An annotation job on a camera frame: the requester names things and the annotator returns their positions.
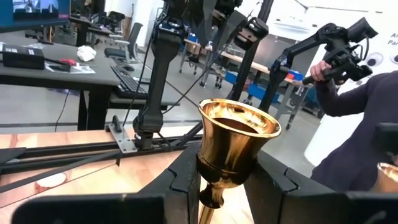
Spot tall gold candlestick holder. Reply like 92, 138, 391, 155
369, 161, 398, 194

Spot clear plastic bag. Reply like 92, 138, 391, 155
44, 60, 96, 75

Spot blue screen computer monitor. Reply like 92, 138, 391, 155
0, 0, 72, 34

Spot black aluminium table frame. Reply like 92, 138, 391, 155
0, 119, 205, 177

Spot white round disc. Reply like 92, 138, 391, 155
34, 171, 68, 192

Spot blue storage bin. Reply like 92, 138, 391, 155
246, 82, 281, 105
223, 70, 241, 85

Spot grey office chair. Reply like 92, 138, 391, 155
103, 21, 144, 65

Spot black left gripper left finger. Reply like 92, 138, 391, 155
11, 141, 202, 224

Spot person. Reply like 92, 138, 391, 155
303, 70, 398, 193

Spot white crumpled paper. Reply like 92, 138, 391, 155
76, 44, 98, 63

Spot dark grey office desk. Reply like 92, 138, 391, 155
0, 30, 181, 132

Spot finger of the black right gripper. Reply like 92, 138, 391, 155
213, 10, 249, 54
192, 6, 218, 48

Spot wooden workbench metal legs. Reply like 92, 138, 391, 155
178, 37, 313, 130

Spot person's hand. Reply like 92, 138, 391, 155
309, 59, 333, 83

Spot black computer keyboard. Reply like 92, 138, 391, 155
109, 64, 149, 101

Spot red hand tool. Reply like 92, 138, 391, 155
58, 57, 78, 67

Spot black equipment box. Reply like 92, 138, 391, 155
1, 44, 47, 71

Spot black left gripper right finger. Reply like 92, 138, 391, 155
243, 149, 398, 224

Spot wooden shelf riser black legs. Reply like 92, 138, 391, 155
0, 148, 256, 224

